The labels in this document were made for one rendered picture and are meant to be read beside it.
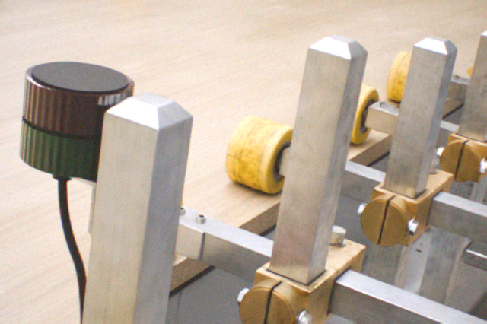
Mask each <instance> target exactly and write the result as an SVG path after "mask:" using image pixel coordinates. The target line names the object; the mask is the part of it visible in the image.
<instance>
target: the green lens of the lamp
mask: <svg viewBox="0 0 487 324"><path fill-rule="evenodd" d="M100 144H101V138H70V137H64V136H60V135H53V134H49V133H47V132H43V131H41V130H39V129H37V128H34V127H33V126H31V125H30V124H29V123H28V122H27V120H26V118H25V117H24V115H22V120H21V142H20V152H19V154H20V157H21V159H22V161H23V162H24V163H25V164H26V165H28V166H29V167H32V168H34V169H35V170H39V171H42V172H44V173H49V174H52V175H57V176H67V177H75V178H92V177H97V173H98V166H99V157H100Z"/></svg>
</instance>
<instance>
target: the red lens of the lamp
mask: <svg viewBox="0 0 487 324"><path fill-rule="evenodd" d="M36 66H37V65H35V66H32V67H30V68H28V70H26V72H25V79H24V100H23V110H22V112H23V115H24V117H25V118H26V119H28V120H29V122H31V123H33V124H34V125H38V126H40V127H42V128H45V129H49V130H53V131H56V132H64V133H69V134H76V135H102V129H103V121H104V113H105V112H106V111H107V110H108V109H110V108H111V107H113V106H115V105H117V104H118V103H121V101H122V100H125V99H127V98H129V97H133V96H134V89H135V83H134V81H133V80H132V79H131V78H130V77H129V76H128V75H126V74H124V73H122V74H124V75H126V76H127V78H128V79H129V87H128V88H126V89H125V90H124V91H119V92H116V93H111V94H80V93H72V92H68V91H61V90H56V89H53V88H51V87H47V86H45V85H42V84H40V83H38V82H37V81H35V80H34V79H33V78H32V77H31V75H30V73H31V72H32V69H33V68H35V67H36Z"/></svg>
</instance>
